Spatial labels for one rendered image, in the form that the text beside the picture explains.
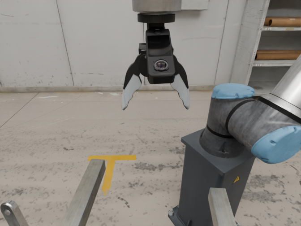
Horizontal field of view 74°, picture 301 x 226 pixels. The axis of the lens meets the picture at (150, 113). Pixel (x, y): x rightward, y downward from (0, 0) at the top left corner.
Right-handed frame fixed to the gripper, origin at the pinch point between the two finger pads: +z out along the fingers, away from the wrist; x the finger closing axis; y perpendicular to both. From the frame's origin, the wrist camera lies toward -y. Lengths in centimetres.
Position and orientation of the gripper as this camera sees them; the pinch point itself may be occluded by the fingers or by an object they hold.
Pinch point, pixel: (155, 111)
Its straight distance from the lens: 45.5
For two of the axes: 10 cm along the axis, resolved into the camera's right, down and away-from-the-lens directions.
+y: -0.2, -5.0, 8.6
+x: -10.0, 0.1, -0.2
